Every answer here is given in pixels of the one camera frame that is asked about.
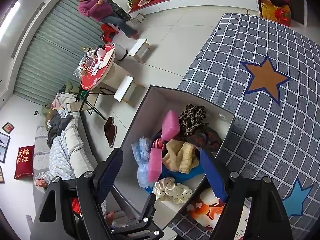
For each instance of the grey grid rug with stars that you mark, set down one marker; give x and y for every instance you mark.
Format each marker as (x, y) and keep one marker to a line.
(262, 130)

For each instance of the pile of clothes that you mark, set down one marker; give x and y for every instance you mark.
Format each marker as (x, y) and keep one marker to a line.
(57, 122)

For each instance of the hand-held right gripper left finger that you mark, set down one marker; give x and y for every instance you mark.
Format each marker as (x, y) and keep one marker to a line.
(110, 172)

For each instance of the brown slipper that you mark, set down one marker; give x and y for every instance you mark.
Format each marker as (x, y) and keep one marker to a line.
(112, 136)
(108, 127)

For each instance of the small picture frame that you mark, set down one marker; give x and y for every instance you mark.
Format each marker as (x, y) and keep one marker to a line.
(8, 128)

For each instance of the large picture frame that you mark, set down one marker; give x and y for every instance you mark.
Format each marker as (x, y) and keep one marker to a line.
(4, 147)

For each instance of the leopard print scrunchie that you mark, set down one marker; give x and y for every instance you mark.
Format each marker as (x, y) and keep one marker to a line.
(192, 117)

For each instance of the cream polka dot scrunchie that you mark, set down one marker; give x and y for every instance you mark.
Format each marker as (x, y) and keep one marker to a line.
(170, 188)

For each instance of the white cylindrical bin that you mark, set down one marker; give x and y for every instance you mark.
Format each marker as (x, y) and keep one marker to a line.
(122, 53)

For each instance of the light blue spotted blanket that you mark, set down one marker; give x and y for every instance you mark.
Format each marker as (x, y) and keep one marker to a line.
(60, 160)

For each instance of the black folding stool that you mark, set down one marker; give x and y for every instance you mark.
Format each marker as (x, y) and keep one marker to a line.
(76, 106)

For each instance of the grey pleated curtain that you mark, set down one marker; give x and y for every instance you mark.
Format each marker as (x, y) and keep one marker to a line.
(50, 42)

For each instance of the beige sofa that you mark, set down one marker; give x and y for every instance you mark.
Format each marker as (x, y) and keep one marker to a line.
(80, 150)

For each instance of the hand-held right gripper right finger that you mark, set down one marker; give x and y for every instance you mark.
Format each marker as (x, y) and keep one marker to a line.
(212, 172)

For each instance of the small grey stool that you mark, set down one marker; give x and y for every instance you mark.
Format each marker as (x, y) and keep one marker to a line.
(137, 17)

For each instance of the red gift box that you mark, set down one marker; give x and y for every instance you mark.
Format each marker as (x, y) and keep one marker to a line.
(275, 13)

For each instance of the blue fleece cloth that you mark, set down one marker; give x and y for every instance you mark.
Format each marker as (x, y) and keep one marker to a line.
(187, 173)

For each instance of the pink sponge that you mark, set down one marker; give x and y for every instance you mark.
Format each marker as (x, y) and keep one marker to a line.
(155, 165)
(170, 126)

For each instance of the white wooden stool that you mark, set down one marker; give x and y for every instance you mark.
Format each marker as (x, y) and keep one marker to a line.
(123, 87)
(137, 47)

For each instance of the snack pile on round table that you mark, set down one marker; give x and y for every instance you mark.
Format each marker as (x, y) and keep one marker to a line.
(90, 65)

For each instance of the light blue fluffy cloth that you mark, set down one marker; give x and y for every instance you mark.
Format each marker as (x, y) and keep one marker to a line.
(141, 160)

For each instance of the red plastic stool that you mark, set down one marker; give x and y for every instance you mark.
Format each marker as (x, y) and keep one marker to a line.
(108, 31)

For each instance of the red cushion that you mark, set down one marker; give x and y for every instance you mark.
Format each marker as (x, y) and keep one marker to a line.
(24, 162)

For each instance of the grey storage box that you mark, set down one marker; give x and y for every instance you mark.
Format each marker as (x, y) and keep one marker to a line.
(150, 110)

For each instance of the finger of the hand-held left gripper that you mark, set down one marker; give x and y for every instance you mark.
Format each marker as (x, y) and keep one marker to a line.
(147, 220)

